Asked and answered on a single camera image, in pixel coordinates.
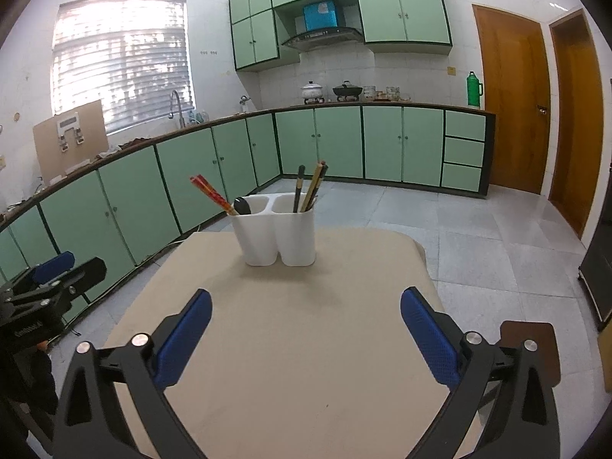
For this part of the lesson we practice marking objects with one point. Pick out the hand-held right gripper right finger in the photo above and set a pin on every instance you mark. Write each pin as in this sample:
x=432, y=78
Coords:
x=430, y=339

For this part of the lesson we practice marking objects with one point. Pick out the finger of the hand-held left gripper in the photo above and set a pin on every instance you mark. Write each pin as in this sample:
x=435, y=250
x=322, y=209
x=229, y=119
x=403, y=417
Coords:
x=52, y=267
x=86, y=275

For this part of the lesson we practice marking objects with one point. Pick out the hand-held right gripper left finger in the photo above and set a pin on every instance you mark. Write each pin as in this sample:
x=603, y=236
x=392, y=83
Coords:
x=184, y=339

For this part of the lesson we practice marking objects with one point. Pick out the white double utensil holder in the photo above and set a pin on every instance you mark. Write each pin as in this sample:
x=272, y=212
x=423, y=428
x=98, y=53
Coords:
x=296, y=239

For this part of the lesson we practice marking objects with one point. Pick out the red orange patterned chopstick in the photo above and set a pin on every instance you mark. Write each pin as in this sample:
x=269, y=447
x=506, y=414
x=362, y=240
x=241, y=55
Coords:
x=216, y=190
x=212, y=191

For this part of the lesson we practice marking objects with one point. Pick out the black chopstick with light band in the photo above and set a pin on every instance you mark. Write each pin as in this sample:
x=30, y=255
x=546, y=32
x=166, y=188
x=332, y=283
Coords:
x=298, y=191

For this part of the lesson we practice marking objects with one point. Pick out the plain wooden chopstick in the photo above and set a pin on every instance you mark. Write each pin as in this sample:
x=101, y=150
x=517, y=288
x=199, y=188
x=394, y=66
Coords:
x=311, y=186

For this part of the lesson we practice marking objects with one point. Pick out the green base cabinet unit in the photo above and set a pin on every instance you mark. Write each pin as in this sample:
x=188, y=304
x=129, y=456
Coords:
x=143, y=191

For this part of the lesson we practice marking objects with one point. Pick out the beige tablecloth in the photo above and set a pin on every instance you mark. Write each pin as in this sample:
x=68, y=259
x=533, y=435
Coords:
x=296, y=344

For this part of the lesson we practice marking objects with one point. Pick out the cardboard sheet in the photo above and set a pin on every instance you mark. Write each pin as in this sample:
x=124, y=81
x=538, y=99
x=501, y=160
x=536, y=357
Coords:
x=91, y=153

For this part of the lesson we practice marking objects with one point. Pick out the brown chair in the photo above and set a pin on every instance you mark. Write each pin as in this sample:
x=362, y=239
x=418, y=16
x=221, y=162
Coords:
x=550, y=363

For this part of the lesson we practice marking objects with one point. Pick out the white printed label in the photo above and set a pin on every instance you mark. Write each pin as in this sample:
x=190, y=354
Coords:
x=70, y=129

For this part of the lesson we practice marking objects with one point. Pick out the black spoon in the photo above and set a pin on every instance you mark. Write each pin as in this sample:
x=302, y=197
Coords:
x=242, y=205

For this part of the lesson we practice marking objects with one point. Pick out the metal sink faucet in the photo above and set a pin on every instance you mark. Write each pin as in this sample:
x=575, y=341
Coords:
x=176, y=105

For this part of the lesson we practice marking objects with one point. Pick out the window blinds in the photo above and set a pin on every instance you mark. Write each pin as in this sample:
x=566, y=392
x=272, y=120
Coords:
x=124, y=62

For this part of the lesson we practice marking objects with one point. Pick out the small metal tap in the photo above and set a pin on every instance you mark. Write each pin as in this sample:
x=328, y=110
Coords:
x=245, y=104

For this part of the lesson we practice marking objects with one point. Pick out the wooden door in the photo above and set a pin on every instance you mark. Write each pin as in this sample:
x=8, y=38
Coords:
x=576, y=129
x=511, y=105

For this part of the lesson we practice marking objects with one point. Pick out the glass jar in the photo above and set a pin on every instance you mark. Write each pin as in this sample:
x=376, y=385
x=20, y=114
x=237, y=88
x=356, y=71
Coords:
x=393, y=93
x=369, y=93

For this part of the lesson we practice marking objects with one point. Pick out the green thermos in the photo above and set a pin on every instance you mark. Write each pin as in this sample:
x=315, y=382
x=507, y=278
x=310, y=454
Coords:
x=474, y=88

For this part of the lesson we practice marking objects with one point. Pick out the black wok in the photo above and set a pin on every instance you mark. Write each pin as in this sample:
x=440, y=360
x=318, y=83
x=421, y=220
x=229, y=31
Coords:
x=348, y=91

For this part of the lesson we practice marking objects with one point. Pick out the white cooking pot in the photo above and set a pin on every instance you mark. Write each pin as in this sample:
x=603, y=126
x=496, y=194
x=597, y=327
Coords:
x=313, y=92

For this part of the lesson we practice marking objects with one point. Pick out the range hood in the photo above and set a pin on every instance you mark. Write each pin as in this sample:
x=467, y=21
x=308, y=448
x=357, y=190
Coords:
x=320, y=38

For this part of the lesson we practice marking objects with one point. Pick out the blue box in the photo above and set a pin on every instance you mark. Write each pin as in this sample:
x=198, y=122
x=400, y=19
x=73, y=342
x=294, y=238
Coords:
x=321, y=16

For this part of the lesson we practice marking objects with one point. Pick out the green wall cabinets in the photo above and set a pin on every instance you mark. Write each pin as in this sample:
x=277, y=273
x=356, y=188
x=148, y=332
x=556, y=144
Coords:
x=382, y=14

